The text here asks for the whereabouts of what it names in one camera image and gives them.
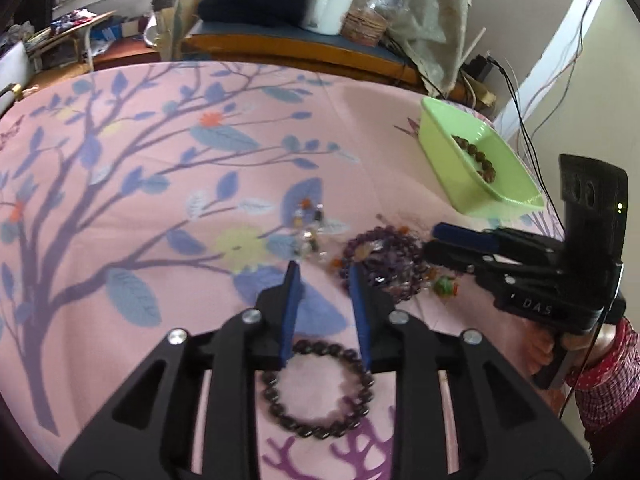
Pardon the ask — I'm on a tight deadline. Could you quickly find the white translucent cloth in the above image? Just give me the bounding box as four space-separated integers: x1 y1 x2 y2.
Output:
387 0 473 91

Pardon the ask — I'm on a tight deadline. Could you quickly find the wooden bench with blue top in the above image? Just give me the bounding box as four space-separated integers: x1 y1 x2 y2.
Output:
182 22 468 101

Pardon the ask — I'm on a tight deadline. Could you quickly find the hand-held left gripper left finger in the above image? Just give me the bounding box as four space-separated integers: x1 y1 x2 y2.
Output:
59 261 306 480

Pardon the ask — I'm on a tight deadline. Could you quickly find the cream chair back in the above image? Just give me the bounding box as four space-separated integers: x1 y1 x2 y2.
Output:
155 0 208 61

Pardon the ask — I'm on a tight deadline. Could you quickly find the dark bead bracelet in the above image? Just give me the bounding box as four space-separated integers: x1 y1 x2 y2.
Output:
261 339 376 440

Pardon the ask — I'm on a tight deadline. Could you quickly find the woven round basket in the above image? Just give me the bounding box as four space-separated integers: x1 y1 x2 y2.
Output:
341 8 391 46

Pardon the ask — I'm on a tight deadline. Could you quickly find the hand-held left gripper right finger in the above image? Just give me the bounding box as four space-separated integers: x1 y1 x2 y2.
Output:
347 265 593 480

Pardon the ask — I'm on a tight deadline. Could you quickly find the person's right hand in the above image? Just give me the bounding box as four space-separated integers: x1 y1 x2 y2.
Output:
521 321 621 386

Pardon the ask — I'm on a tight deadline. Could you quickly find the clear crystal bead bracelet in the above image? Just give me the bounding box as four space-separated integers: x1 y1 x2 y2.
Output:
290 199 331 263

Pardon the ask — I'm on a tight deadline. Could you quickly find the dark blue cushion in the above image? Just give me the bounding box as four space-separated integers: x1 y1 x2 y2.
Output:
197 0 311 27

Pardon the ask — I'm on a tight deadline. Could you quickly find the white enamel mug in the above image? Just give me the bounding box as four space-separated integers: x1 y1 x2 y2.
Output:
300 0 355 36

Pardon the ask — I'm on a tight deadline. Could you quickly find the green orange bead charm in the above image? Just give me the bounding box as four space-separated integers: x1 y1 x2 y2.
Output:
432 277 461 299

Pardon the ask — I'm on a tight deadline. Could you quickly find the light green plastic basin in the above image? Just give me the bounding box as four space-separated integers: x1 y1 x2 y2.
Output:
419 96 546 218

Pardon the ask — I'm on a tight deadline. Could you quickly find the brown bead bracelet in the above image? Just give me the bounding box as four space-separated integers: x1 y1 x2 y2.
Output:
451 135 496 183

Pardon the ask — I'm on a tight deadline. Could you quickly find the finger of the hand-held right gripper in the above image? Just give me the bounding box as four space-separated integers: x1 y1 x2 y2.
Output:
422 240 562 292
432 222 565 257

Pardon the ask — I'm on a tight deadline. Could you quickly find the purple bead bracelet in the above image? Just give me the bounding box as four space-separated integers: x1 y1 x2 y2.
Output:
339 226 438 305

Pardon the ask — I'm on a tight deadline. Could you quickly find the black cable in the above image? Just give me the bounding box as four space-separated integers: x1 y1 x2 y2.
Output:
487 55 551 196

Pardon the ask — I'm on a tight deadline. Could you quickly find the pink floral bedsheet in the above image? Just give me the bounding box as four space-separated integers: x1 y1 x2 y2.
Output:
0 60 596 480

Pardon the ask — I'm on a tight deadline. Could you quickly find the small low table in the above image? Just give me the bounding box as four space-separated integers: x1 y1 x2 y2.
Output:
25 10 118 73

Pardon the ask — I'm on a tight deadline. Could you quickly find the black power adapter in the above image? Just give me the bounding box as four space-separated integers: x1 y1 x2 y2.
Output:
462 54 496 83

